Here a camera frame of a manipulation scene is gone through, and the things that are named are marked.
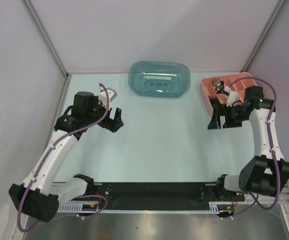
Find pink compartment organizer tray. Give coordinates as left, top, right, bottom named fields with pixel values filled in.
left=200, top=72, right=257, bottom=117

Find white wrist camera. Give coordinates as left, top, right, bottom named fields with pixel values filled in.
left=224, top=86, right=240, bottom=107
left=98, top=83, right=118, bottom=110

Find aluminium extrusion rail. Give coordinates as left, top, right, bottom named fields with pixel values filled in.
left=51, top=182, right=289, bottom=204

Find white slotted cable duct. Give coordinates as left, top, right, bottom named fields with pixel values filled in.
left=57, top=201, right=233, bottom=215

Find rolled tie in tray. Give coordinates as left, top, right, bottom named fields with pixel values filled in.
left=211, top=79, right=225, bottom=94

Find teal transparent plastic tub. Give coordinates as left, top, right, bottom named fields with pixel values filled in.
left=128, top=61, right=191, bottom=98

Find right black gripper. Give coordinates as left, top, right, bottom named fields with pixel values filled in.
left=208, top=103, right=250, bottom=130

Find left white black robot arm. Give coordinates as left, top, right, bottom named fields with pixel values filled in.
left=8, top=87, right=124, bottom=223

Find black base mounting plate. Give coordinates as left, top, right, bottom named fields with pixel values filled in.
left=66, top=181, right=245, bottom=217

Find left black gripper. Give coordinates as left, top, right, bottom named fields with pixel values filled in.
left=85, top=96, right=123, bottom=132

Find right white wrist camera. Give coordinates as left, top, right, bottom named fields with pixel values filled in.
left=224, top=86, right=240, bottom=107

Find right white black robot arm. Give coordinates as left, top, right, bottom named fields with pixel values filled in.
left=207, top=86, right=289, bottom=201

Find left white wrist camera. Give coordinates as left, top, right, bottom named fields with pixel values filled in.
left=98, top=83, right=118, bottom=110

